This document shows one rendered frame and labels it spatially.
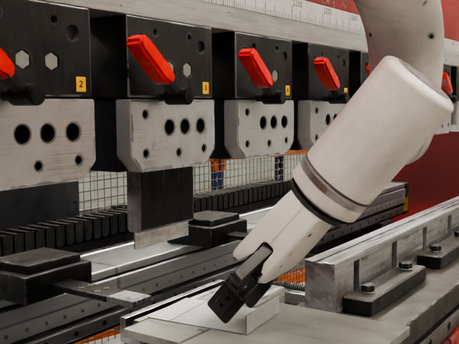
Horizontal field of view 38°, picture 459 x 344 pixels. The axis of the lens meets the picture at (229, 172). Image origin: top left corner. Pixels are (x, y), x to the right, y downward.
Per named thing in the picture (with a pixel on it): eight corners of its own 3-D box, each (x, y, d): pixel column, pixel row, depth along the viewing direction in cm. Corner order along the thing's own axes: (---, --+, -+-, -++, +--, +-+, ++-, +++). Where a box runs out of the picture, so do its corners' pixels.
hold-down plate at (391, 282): (370, 317, 115) (371, 300, 115) (342, 312, 118) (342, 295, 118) (425, 279, 140) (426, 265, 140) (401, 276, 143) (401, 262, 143)
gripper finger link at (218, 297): (242, 261, 72) (209, 302, 74) (228, 267, 69) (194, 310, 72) (263, 282, 71) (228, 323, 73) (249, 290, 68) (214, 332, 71)
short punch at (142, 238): (141, 250, 76) (139, 168, 75) (128, 248, 77) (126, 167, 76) (193, 235, 84) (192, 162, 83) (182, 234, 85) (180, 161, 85)
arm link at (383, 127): (327, 148, 74) (294, 153, 66) (404, 54, 69) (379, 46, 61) (382, 199, 72) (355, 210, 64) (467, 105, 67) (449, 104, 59)
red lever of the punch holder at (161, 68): (149, 29, 64) (196, 95, 71) (118, 32, 67) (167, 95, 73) (141, 43, 63) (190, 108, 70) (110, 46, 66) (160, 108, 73)
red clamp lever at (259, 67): (258, 44, 81) (288, 96, 87) (230, 46, 83) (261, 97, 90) (253, 55, 80) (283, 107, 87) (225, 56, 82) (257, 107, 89)
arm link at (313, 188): (324, 148, 74) (309, 168, 75) (294, 153, 66) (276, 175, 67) (380, 199, 71) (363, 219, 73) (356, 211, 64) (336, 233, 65)
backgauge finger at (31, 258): (108, 327, 78) (106, 286, 78) (-25, 293, 93) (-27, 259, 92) (172, 302, 88) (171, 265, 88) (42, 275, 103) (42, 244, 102)
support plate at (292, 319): (341, 394, 59) (341, 383, 58) (123, 337, 73) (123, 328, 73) (410, 335, 73) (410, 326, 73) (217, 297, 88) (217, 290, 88)
